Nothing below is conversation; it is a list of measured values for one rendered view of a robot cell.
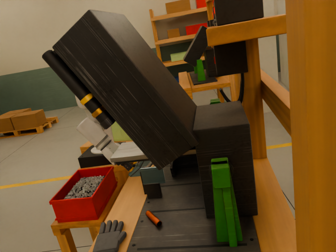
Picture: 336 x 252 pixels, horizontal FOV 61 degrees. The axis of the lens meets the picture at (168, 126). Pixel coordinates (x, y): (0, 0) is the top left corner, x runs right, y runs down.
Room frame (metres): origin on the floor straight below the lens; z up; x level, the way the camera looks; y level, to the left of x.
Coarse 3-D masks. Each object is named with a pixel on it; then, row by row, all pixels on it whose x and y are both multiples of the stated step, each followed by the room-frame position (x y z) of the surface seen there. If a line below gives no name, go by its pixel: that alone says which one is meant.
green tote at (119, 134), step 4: (112, 124) 2.24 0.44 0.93; (116, 124) 2.22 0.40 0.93; (112, 128) 2.24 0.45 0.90; (116, 128) 2.23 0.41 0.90; (120, 128) 2.21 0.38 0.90; (112, 132) 2.24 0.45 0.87; (116, 132) 2.23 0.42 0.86; (120, 132) 2.21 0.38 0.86; (124, 132) 2.20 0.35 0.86; (116, 136) 2.23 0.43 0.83; (120, 136) 2.22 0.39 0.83; (124, 136) 2.21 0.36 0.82; (128, 136) 2.19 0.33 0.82; (116, 140) 2.24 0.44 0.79; (120, 140) 2.22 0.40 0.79
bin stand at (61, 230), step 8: (120, 184) 1.44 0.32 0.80; (112, 200) 1.29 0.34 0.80; (104, 208) 1.23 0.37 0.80; (104, 216) 1.16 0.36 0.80; (56, 224) 1.17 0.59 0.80; (64, 224) 1.16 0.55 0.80; (72, 224) 1.15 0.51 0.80; (80, 224) 1.14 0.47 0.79; (88, 224) 1.13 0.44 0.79; (96, 224) 1.13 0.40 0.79; (56, 232) 1.17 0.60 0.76; (64, 232) 1.18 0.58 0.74; (96, 232) 1.14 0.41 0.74; (64, 240) 1.17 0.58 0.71; (72, 240) 1.20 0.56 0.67; (64, 248) 1.17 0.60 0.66; (72, 248) 1.18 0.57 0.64
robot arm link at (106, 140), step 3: (105, 138) 1.33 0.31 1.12; (108, 138) 1.34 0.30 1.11; (102, 141) 1.32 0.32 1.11; (105, 141) 1.32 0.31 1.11; (108, 141) 1.34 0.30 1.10; (99, 144) 1.31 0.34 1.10; (102, 144) 1.31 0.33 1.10; (105, 144) 1.33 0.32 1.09; (96, 147) 1.33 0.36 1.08; (99, 147) 1.32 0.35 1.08; (102, 147) 1.32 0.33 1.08
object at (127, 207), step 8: (128, 176) 1.32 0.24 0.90; (136, 176) 1.30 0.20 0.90; (128, 184) 1.23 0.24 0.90; (136, 184) 1.22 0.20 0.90; (120, 192) 1.17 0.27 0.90; (128, 192) 1.16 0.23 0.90; (136, 192) 1.15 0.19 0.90; (120, 200) 1.10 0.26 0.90; (128, 200) 1.09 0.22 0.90; (136, 200) 1.08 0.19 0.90; (144, 200) 1.07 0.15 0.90; (112, 208) 1.05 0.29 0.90; (120, 208) 1.04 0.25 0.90; (128, 208) 1.03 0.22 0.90; (136, 208) 1.02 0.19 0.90; (112, 216) 0.99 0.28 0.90; (120, 216) 0.98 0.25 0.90; (128, 216) 0.97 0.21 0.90; (136, 216) 0.96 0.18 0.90; (128, 224) 0.92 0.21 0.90; (128, 232) 0.87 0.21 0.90; (128, 240) 0.83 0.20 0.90; (120, 248) 0.80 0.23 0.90
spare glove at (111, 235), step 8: (104, 224) 0.92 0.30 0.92; (112, 224) 0.91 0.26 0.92; (120, 224) 0.90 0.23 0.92; (104, 232) 0.87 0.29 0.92; (112, 232) 0.86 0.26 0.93; (120, 232) 0.85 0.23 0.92; (96, 240) 0.83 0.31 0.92; (104, 240) 0.82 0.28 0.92; (112, 240) 0.81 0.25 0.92; (120, 240) 0.82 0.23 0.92; (96, 248) 0.79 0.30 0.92; (104, 248) 0.78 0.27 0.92; (112, 248) 0.78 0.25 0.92
